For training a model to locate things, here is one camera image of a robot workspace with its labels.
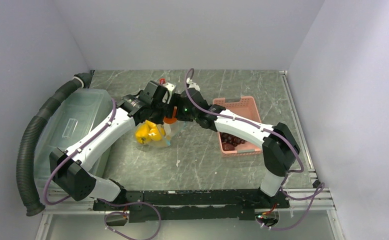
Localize orange fruit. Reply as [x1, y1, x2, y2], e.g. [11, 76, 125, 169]
[163, 117, 177, 125]

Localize clear zip top bag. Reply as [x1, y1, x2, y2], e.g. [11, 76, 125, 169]
[134, 120, 186, 148]

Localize yellow lemon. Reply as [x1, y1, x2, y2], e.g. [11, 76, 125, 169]
[145, 120, 166, 142]

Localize dark red grape bunch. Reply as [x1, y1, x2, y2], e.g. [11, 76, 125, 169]
[219, 132, 246, 147]

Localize dark red date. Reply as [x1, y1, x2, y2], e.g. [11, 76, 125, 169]
[222, 142, 235, 152]

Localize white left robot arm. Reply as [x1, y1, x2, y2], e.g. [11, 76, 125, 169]
[43, 81, 176, 210]

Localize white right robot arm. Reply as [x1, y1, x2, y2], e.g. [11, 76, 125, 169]
[169, 88, 300, 208]

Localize pink perforated plastic basket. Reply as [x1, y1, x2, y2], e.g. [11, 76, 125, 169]
[212, 96, 262, 157]

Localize clear plastic storage bin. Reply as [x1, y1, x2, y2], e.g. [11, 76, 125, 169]
[34, 88, 113, 190]

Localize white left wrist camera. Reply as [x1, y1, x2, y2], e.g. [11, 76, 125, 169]
[159, 78, 176, 95]

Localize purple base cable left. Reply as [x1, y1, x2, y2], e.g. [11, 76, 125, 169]
[95, 195, 164, 240]

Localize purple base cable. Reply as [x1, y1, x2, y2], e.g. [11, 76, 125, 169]
[257, 182, 326, 232]
[95, 195, 164, 240]

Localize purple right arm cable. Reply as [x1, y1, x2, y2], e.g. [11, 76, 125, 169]
[184, 67, 305, 175]

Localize black corrugated hose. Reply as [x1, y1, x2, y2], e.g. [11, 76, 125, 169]
[14, 70, 95, 217]

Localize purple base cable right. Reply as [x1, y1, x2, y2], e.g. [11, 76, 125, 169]
[257, 182, 326, 232]

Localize aluminium frame rail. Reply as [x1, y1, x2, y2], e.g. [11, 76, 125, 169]
[279, 70, 345, 240]

